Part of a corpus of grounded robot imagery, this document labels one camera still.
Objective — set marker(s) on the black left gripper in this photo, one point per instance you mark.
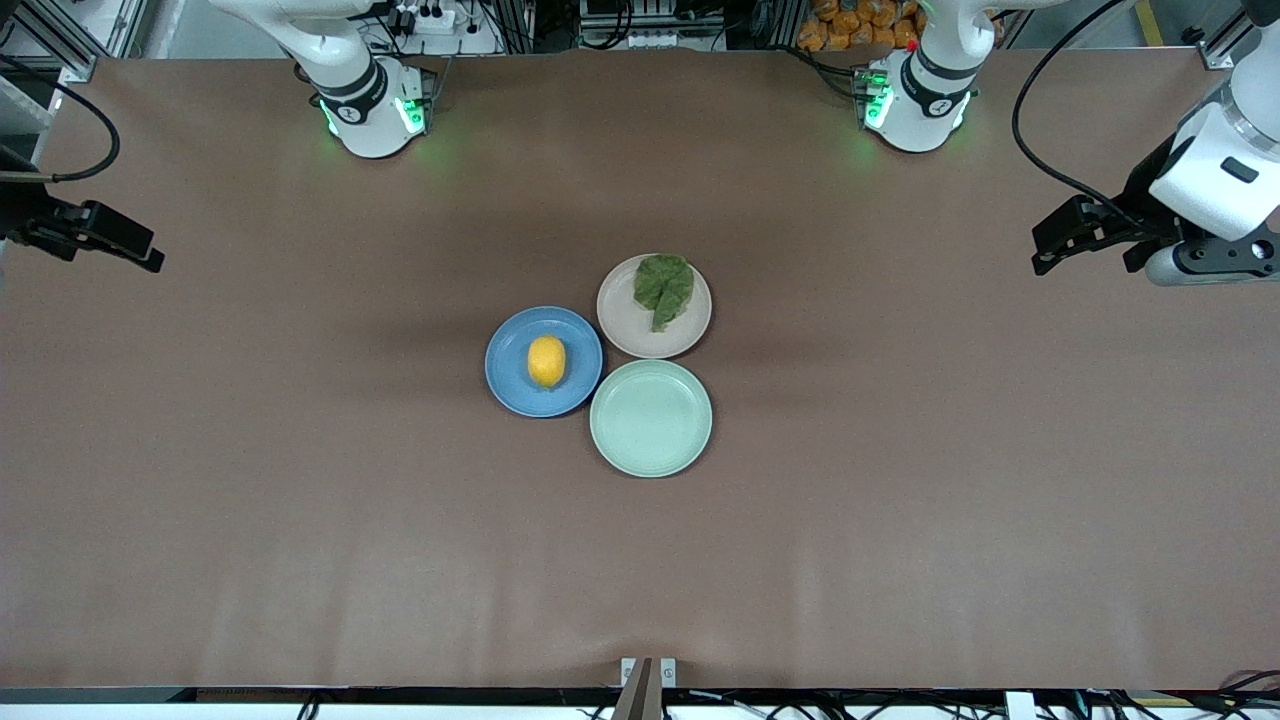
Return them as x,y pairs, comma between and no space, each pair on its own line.
1141,197

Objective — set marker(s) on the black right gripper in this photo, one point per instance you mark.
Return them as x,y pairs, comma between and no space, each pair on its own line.
22,214

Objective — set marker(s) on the green lettuce leaf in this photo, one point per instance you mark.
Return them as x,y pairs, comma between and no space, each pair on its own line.
664,288

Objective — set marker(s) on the yellow lemon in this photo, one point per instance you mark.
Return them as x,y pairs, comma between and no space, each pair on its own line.
546,361

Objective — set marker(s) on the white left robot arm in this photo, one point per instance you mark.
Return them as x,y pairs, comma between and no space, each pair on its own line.
925,105

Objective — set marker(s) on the bag of oranges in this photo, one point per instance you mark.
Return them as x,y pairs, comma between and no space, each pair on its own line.
860,25

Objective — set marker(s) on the white power strip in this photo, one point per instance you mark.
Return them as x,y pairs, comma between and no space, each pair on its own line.
425,18

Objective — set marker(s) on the blue plate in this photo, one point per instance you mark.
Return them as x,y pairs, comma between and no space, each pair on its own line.
515,370

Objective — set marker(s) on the beige plate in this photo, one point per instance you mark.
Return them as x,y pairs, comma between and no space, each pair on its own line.
625,325

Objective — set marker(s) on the pale green plate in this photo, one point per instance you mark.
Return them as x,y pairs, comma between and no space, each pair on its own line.
651,418

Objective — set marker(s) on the white box under table edge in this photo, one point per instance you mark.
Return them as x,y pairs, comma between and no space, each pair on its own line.
1019,706

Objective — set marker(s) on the metal table edge bracket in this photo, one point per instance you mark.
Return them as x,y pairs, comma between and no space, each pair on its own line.
648,678

